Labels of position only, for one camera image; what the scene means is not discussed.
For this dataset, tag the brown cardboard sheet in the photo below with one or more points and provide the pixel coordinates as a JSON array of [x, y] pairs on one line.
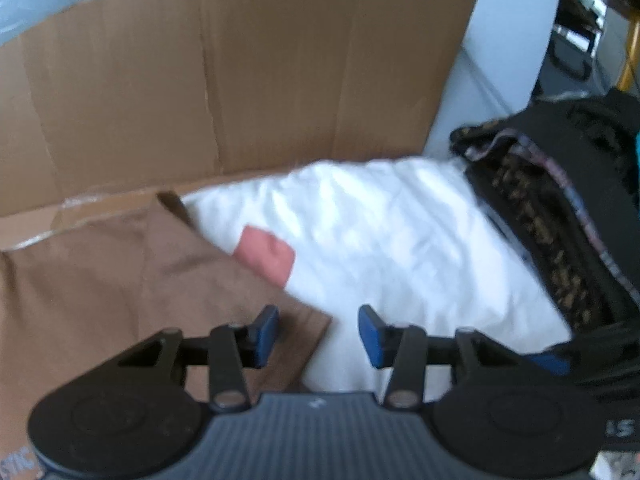
[[111, 100]]

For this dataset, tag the brown t-shirt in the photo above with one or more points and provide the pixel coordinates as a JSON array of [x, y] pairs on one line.
[[76, 298]]

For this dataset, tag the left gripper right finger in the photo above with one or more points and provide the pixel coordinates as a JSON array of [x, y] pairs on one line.
[[407, 351]]

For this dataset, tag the dark patterned clothes pile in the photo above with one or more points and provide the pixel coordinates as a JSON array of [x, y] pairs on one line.
[[560, 180]]

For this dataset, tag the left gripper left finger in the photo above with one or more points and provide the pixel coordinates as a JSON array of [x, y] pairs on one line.
[[226, 352]]

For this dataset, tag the white patterned bed sheet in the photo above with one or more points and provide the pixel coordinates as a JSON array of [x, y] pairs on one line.
[[406, 238]]

